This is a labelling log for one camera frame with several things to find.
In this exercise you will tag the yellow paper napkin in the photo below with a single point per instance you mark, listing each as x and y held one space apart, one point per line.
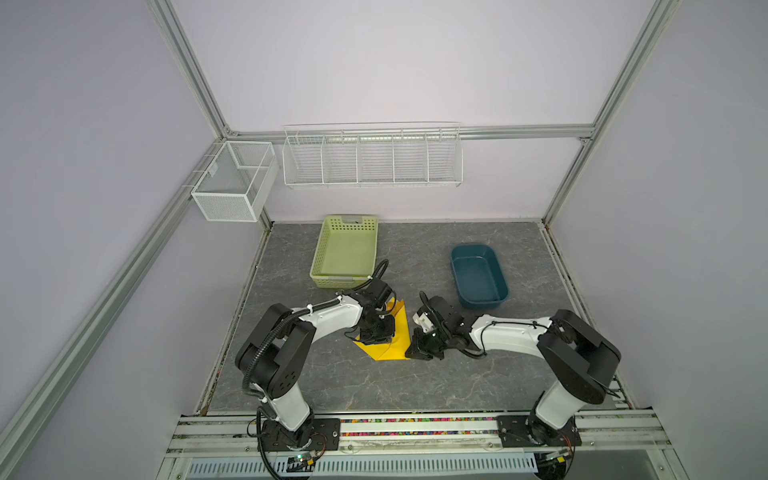
395 349

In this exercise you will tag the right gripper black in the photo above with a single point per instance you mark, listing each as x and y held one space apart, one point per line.
417 348

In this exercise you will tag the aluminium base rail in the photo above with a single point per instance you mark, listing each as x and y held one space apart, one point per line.
396 446

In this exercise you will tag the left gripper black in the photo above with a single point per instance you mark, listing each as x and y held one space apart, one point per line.
384 337

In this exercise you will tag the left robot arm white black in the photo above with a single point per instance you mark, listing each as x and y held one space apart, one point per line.
273 356

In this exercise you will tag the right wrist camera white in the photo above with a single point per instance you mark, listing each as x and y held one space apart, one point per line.
423 321

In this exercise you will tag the green perforated plastic basket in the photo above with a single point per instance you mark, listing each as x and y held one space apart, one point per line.
346 251

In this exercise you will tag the white mesh wall basket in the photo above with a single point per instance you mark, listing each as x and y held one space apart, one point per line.
236 183

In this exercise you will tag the dark teal plastic bin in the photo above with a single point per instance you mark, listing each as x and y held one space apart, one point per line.
478 276

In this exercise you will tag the white wire shelf rack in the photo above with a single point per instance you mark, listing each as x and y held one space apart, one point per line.
389 154

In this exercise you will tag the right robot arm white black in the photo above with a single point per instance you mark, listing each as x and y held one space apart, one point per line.
582 360

